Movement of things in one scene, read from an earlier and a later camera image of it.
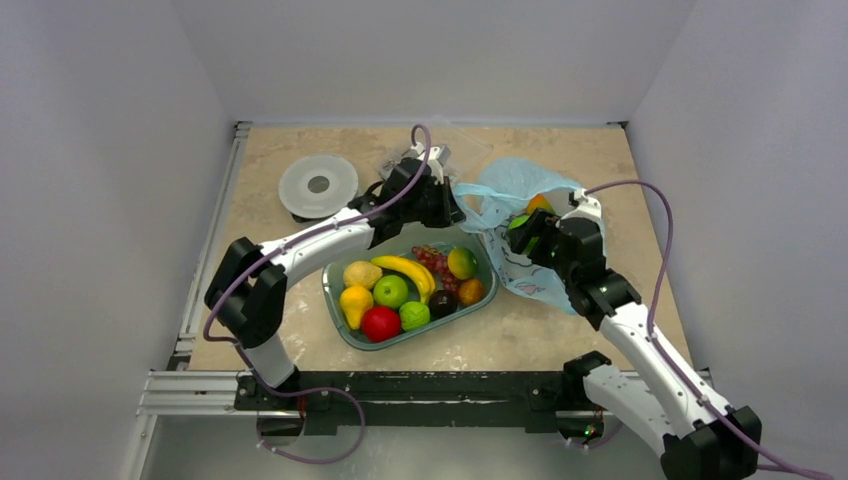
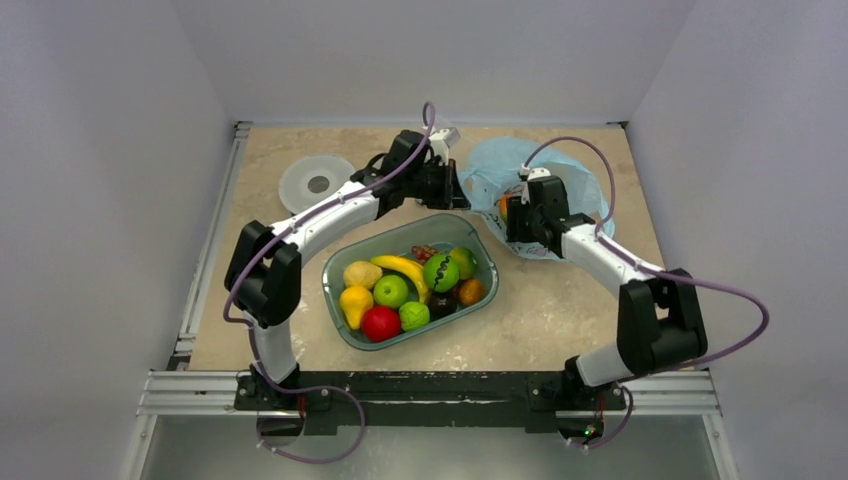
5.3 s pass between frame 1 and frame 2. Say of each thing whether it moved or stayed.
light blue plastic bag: moved
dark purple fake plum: stayed
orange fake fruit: stayed
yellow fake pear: stayed
